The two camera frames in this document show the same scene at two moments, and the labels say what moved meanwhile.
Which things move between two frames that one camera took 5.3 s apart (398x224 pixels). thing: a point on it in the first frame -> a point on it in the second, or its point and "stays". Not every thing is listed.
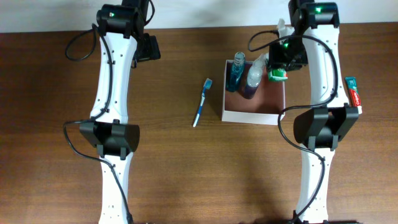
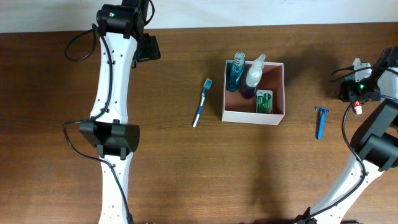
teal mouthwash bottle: (232, 85) stays
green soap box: (277, 74) -> (264, 101)
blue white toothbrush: (207, 85) stays
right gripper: (286, 62) -> (347, 91)
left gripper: (148, 50) stays
